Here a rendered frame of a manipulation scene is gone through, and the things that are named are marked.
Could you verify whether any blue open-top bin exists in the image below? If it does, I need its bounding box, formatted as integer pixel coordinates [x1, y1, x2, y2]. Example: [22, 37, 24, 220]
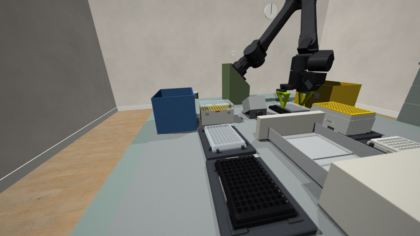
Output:
[151, 87, 197, 134]

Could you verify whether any yellow open-top bin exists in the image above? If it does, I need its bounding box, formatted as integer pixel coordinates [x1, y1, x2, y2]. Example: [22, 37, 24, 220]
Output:
[303, 80, 362, 108]

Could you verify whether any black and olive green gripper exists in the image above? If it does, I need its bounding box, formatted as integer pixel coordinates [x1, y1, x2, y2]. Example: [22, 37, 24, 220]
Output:
[276, 70, 315, 109]

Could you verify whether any white multi-well plate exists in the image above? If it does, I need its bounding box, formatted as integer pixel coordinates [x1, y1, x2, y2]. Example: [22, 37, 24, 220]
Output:
[204, 124, 247, 152]

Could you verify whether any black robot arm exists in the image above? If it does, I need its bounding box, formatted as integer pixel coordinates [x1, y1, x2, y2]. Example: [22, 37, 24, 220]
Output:
[230, 0, 334, 91]

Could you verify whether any pale grey bench mat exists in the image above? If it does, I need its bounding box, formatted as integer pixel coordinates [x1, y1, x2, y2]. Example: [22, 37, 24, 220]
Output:
[105, 105, 420, 236]

